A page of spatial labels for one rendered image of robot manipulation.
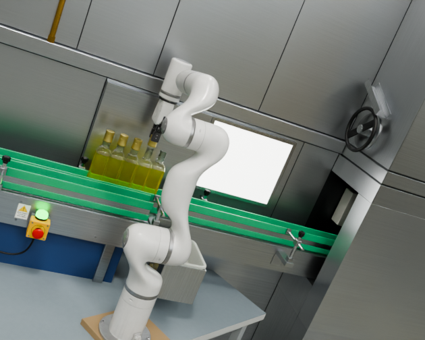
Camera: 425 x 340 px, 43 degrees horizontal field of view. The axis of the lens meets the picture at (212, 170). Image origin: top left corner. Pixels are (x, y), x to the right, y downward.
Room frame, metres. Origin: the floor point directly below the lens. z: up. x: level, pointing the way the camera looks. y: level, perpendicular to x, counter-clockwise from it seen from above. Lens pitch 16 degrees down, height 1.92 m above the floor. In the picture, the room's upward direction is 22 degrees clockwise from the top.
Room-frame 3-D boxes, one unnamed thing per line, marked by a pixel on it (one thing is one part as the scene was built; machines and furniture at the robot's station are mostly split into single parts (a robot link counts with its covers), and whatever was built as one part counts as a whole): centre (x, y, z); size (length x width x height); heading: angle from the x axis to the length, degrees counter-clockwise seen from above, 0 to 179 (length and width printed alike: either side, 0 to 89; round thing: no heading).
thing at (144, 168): (2.11, 0.26, 1.16); 0.06 x 0.06 x 0.21; 22
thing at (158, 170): (2.13, 0.21, 1.16); 0.06 x 0.06 x 0.21; 23
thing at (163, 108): (2.11, 0.26, 1.47); 0.10 x 0.07 x 0.11; 22
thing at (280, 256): (2.27, -0.45, 1.07); 0.17 x 0.05 x 0.23; 22
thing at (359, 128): (2.47, -0.56, 1.66); 0.21 x 0.05 x 0.21; 22
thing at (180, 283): (2.00, 0.01, 0.92); 0.27 x 0.17 x 0.15; 22
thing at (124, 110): (2.32, 0.11, 1.32); 0.90 x 0.03 x 0.34; 112
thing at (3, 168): (1.75, 0.68, 1.11); 0.07 x 0.04 x 0.13; 22
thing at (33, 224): (1.80, 0.51, 0.96); 0.07 x 0.07 x 0.07; 22
